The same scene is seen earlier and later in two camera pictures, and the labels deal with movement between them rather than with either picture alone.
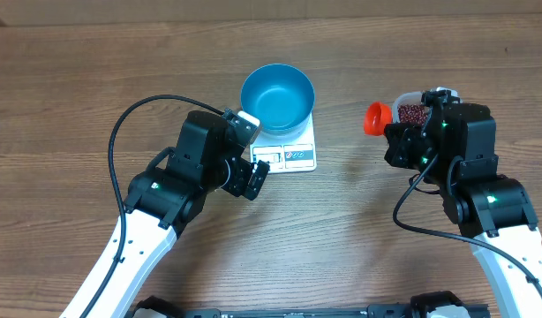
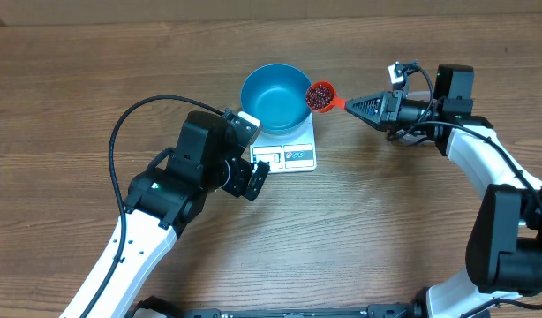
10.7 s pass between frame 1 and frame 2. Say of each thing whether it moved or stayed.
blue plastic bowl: stayed
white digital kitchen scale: stayed
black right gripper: moved
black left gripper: stayed
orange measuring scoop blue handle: moved
